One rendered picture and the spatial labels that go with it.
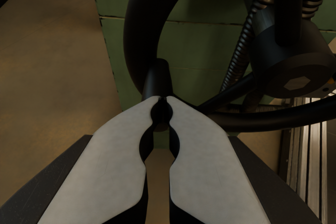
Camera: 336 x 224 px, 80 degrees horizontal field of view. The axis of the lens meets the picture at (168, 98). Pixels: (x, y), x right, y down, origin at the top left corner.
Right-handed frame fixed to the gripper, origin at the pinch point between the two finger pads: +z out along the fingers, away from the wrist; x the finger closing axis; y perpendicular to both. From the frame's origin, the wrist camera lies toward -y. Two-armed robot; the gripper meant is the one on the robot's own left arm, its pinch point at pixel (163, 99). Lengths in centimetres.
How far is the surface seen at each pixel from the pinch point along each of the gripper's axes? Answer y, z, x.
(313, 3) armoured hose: -4.3, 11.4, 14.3
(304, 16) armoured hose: -3.0, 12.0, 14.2
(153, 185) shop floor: 70, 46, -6
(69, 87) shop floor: 44, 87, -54
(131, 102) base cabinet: 24.2, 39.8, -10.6
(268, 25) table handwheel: -2.5, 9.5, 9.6
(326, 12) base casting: -1.7, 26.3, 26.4
